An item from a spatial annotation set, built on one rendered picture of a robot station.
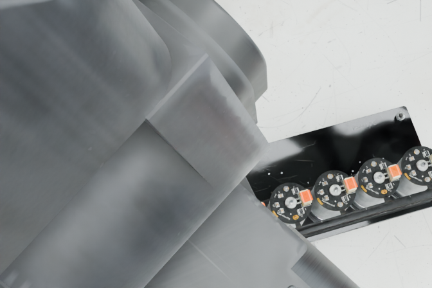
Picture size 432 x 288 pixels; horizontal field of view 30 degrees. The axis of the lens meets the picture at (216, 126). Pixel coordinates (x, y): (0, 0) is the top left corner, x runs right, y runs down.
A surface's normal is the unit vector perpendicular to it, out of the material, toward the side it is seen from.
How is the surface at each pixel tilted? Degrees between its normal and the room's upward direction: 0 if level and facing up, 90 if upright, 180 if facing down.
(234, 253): 10
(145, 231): 60
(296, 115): 0
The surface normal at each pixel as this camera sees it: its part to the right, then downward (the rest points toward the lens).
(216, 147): 0.67, 0.55
